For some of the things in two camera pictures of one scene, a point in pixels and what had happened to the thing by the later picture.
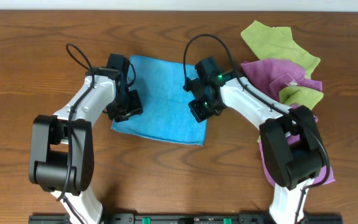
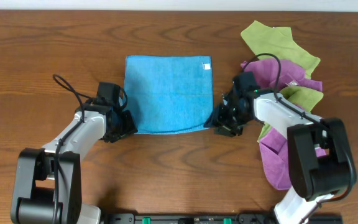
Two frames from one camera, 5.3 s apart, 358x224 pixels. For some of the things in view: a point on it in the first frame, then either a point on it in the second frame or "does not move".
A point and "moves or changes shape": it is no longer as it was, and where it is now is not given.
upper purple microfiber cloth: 272,76 does not move
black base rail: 153,218 does not move
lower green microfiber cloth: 299,95 does not move
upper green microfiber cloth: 276,43 does not move
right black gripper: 198,109 to 225,118
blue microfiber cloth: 165,103 moves or changes shape
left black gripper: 126,110 to 124,125
